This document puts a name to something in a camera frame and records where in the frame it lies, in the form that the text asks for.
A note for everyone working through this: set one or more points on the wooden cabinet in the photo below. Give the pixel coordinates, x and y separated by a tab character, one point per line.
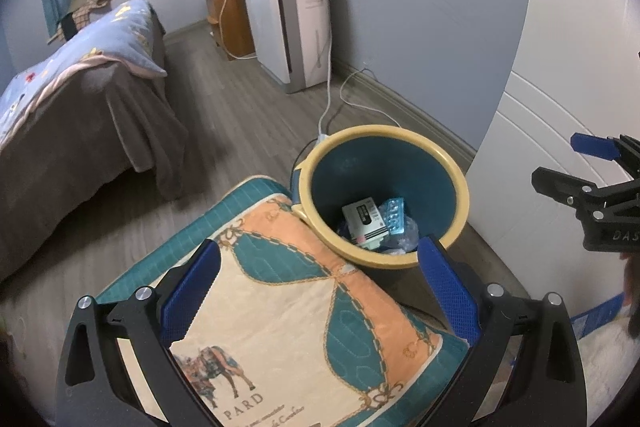
235	27

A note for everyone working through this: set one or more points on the teal bin with yellow rim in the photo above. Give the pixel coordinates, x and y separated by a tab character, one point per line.
350	167

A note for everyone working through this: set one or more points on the blue tape strip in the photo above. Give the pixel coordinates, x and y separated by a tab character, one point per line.
595	314

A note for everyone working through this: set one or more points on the white box with black label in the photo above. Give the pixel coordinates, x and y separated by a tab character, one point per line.
362	217

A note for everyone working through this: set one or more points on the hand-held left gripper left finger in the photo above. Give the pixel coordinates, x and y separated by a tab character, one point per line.
190	294

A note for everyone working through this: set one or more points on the blue blister pack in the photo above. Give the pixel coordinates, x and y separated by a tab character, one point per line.
392	214

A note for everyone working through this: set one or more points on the black cylindrical object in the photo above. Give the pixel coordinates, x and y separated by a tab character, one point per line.
69	27

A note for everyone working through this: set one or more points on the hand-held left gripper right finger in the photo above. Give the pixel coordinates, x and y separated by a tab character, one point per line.
447	294

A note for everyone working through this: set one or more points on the printed teal and orange mat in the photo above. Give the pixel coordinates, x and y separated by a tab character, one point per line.
300	307

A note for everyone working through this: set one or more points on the white door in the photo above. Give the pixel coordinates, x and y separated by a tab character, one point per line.
550	57

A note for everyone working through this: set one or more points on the white power strip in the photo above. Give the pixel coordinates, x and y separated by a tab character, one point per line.
322	139

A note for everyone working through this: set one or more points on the white fluffy clothing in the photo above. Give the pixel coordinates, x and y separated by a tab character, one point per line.
610	357

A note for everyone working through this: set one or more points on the white air purifier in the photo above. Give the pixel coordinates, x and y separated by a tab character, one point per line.
300	32

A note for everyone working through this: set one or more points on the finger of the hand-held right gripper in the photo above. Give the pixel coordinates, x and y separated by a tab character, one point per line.
595	146
560	184

